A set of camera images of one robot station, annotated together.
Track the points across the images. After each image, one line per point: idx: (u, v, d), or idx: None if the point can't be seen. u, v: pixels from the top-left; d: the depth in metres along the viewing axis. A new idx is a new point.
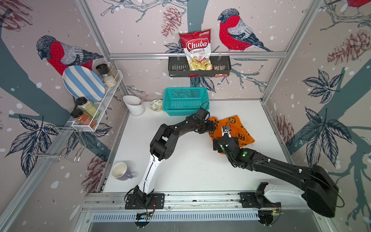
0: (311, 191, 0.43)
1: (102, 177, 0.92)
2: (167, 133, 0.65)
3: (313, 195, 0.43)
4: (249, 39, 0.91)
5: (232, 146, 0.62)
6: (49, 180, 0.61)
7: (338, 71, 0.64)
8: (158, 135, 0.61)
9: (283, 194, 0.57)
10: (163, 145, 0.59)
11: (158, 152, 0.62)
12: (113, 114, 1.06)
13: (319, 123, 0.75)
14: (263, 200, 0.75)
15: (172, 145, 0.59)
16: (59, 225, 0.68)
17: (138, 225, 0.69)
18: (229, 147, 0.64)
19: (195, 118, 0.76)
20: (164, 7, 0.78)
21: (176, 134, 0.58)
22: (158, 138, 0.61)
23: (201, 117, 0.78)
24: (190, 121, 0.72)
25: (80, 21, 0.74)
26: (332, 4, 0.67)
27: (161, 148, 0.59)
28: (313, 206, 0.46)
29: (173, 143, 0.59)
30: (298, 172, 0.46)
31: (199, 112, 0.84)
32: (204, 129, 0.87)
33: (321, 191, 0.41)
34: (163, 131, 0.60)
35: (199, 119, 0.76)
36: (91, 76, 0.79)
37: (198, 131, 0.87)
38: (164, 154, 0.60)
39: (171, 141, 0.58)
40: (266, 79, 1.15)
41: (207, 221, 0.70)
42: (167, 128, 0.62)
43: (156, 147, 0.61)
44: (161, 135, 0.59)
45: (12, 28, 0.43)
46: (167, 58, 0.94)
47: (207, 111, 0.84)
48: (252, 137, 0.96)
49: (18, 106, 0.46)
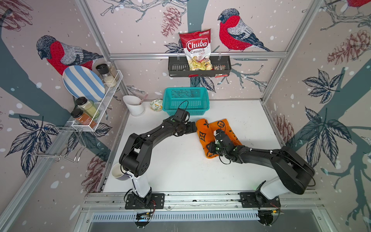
0: (275, 165, 0.48)
1: (102, 177, 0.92)
2: (138, 143, 0.54)
3: (281, 172, 0.48)
4: (249, 39, 0.91)
5: (226, 140, 0.71)
6: (49, 180, 0.61)
7: (338, 70, 0.64)
8: (128, 149, 0.50)
9: (270, 184, 0.60)
10: (135, 159, 0.49)
11: (131, 169, 0.53)
12: (113, 114, 1.06)
13: (319, 123, 0.75)
14: (263, 198, 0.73)
15: (145, 158, 0.49)
16: (59, 225, 0.68)
17: (138, 225, 0.69)
18: (223, 141, 0.73)
19: (173, 120, 0.68)
20: (165, 7, 0.78)
21: (148, 144, 0.48)
22: (128, 152, 0.51)
23: (179, 119, 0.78)
24: (167, 125, 0.62)
25: (80, 20, 0.74)
26: (332, 4, 0.67)
27: (133, 164, 0.49)
28: (286, 184, 0.49)
29: (145, 155, 0.48)
30: (269, 152, 0.52)
31: (178, 113, 0.75)
32: (184, 132, 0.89)
33: (284, 166, 0.46)
34: (134, 142, 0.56)
35: (178, 121, 0.68)
36: (91, 76, 0.79)
37: (178, 134, 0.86)
38: (137, 170, 0.49)
39: (144, 153, 0.48)
40: (266, 79, 1.15)
41: (208, 221, 0.70)
42: (137, 138, 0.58)
43: (127, 164, 0.51)
44: (132, 148, 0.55)
45: (12, 27, 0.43)
46: (167, 58, 0.94)
47: (186, 112, 0.76)
48: (239, 142, 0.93)
49: (18, 106, 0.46)
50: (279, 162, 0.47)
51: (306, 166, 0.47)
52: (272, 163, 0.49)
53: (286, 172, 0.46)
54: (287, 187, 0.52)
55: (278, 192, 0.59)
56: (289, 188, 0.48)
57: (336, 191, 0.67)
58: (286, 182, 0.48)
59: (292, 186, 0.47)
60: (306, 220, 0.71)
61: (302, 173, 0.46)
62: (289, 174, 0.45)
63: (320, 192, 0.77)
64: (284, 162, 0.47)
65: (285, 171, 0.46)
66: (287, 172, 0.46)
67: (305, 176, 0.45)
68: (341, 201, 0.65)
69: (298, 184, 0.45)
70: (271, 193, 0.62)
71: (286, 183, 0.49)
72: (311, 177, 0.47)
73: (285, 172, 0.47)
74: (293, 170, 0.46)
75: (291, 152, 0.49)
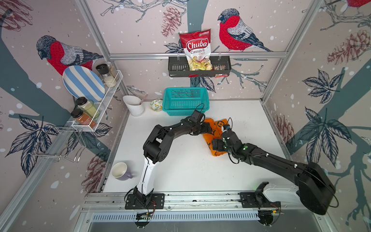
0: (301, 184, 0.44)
1: (102, 177, 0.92)
2: (162, 134, 0.62)
3: (306, 191, 0.43)
4: (249, 39, 0.91)
5: (233, 139, 0.65)
6: (49, 181, 0.61)
7: (338, 71, 0.64)
8: (152, 137, 0.58)
9: (278, 191, 0.57)
10: (157, 147, 0.56)
11: (151, 155, 0.59)
12: (113, 114, 1.06)
13: (319, 123, 0.75)
14: (263, 198, 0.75)
15: (166, 148, 0.57)
16: (59, 225, 0.68)
17: (138, 225, 0.69)
18: (231, 139, 0.66)
19: (190, 120, 0.75)
20: (164, 7, 0.78)
21: (171, 135, 0.56)
22: (151, 140, 0.58)
23: (196, 120, 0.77)
24: (186, 123, 0.70)
25: (80, 21, 0.74)
26: (332, 4, 0.67)
27: (155, 151, 0.56)
28: (306, 201, 0.46)
29: (167, 145, 0.56)
30: (292, 166, 0.47)
31: (194, 114, 0.82)
32: (199, 132, 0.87)
33: (312, 185, 0.42)
34: (157, 133, 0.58)
35: (194, 122, 0.75)
36: (91, 76, 0.78)
37: (193, 133, 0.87)
38: (157, 157, 0.57)
39: (166, 143, 0.55)
40: (266, 79, 1.15)
41: (207, 221, 0.70)
42: (161, 129, 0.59)
43: (149, 150, 0.58)
44: (155, 137, 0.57)
45: (12, 28, 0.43)
46: (167, 58, 0.94)
47: (202, 114, 0.83)
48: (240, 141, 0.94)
49: (18, 106, 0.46)
50: (307, 182, 0.42)
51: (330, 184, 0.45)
52: (299, 182, 0.44)
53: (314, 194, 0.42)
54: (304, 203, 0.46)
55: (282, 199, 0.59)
56: (307, 205, 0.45)
57: (335, 191, 0.67)
58: (306, 200, 0.45)
59: (312, 204, 0.45)
60: (306, 220, 0.71)
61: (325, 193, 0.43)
62: (316, 196, 0.42)
63: None
64: (312, 182, 0.42)
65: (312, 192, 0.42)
66: (314, 193, 0.42)
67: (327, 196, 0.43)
68: (340, 201, 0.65)
69: (322, 206, 0.42)
70: (274, 196, 0.62)
71: (306, 200, 0.46)
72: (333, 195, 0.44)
73: (311, 193, 0.43)
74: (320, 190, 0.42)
75: (319, 169, 0.44)
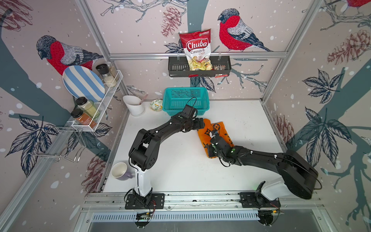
0: (282, 172, 0.46)
1: (102, 177, 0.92)
2: (148, 138, 0.56)
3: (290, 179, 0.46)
4: (249, 39, 0.91)
5: (221, 143, 0.68)
6: (49, 181, 0.61)
7: (338, 70, 0.64)
8: (137, 143, 0.53)
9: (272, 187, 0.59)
10: (143, 154, 0.52)
11: (139, 163, 0.55)
12: (113, 114, 1.06)
13: (319, 123, 0.75)
14: (263, 200, 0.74)
15: (153, 153, 0.51)
16: (59, 225, 0.68)
17: (138, 225, 0.69)
18: (219, 144, 0.70)
19: (181, 116, 0.69)
20: (164, 7, 0.78)
21: (156, 140, 0.50)
22: (137, 147, 0.53)
23: (187, 115, 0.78)
24: (175, 121, 0.64)
25: (80, 21, 0.74)
26: (332, 4, 0.67)
27: (141, 158, 0.51)
28: (292, 190, 0.48)
29: (153, 151, 0.50)
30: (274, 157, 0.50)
31: (186, 110, 0.76)
32: (191, 128, 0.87)
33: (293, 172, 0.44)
34: (142, 137, 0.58)
35: (186, 118, 0.69)
36: (91, 76, 0.79)
37: (185, 130, 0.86)
38: (145, 165, 0.52)
39: (152, 149, 0.50)
40: (266, 79, 1.15)
41: (207, 221, 0.70)
42: (146, 134, 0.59)
43: (136, 157, 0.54)
44: (141, 142, 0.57)
45: (12, 28, 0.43)
46: (167, 58, 0.94)
47: (194, 108, 0.77)
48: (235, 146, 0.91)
49: (18, 106, 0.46)
50: (288, 170, 0.44)
51: (310, 168, 0.47)
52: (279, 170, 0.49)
53: (296, 181, 0.44)
54: (292, 192, 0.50)
55: (279, 194, 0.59)
56: (296, 193, 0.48)
57: (336, 191, 0.67)
58: (293, 188, 0.47)
59: (298, 191, 0.46)
60: (306, 220, 0.71)
61: (307, 177, 0.45)
62: (299, 182, 0.44)
63: (320, 192, 0.77)
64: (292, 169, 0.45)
65: (293, 179, 0.45)
66: (295, 179, 0.44)
67: (309, 179, 0.45)
68: (340, 201, 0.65)
69: (306, 190, 0.44)
70: (272, 195, 0.62)
71: (293, 189, 0.48)
72: (315, 179, 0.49)
73: (292, 179, 0.45)
74: (301, 176, 0.44)
75: (296, 156, 0.47)
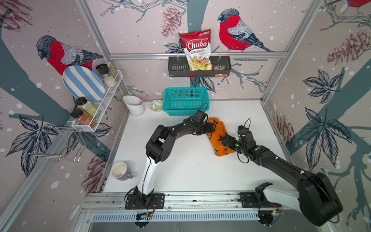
0: (302, 189, 0.44)
1: (102, 177, 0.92)
2: (164, 134, 0.62)
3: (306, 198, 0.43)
4: (249, 39, 0.91)
5: (248, 137, 0.67)
6: (49, 181, 0.61)
7: (338, 71, 0.64)
8: (155, 137, 0.59)
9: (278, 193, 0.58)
10: (159, 147, 0.57)
11: (154, 155, 0.60)
12: (113, 114, 1.06)
13: (319, 123, 0.75)
14: (261, 196, 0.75)
15: (169, 148, 0.58)
16: (59, 225, 0.68)
17: (138, 225, 0.69)
18: (245, 137, 0.68)
19: (192, 120, 0.75)
20: (164, 7, 0.78)
21: (173, 135, 0.56)
22: (154, 140, 0.59)
23: (199, 120, 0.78)
24: (188, 123, 0.70)
25: (80, 21, 0.74)
26: (332, 4, 0.67)
27: (157, 151, 0.57)
28: (304, 208, 0.45)
29: (170, 145, 0.57)
30: (299, 172, 0.47)
31: (197, 114, 0.82)
32: (202, 132, 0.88)
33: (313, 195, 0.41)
34: (160, 133, 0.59)
35: (197, 122, 0.75)
36: (91, 76, 0.79)
37: (197, 133, 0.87)
38: (160, 157, 0.58)
39: (168, 143, 0.56)
40: (266, 79, 1.15)
41: (208, 221, 0.70)
42: (164, 129, 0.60)
43: (152, 150, 0.59)
44: (158, 137, 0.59)
45: (12, 28, 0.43)
46: (167, 58, 0.94)
47: (205, 114, 0.83)
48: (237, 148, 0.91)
49: (18, 106, 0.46)
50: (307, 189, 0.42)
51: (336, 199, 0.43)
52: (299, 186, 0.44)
53: (311, 200, 0.42)
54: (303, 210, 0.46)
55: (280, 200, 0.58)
56: (306, 212, 0.45)
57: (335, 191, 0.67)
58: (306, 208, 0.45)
59: (309, 211, 0.44)
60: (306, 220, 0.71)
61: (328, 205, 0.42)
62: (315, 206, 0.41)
63: None
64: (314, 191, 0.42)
65: (310, 198, 0.42)
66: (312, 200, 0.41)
67: (328, 209, 0.41)
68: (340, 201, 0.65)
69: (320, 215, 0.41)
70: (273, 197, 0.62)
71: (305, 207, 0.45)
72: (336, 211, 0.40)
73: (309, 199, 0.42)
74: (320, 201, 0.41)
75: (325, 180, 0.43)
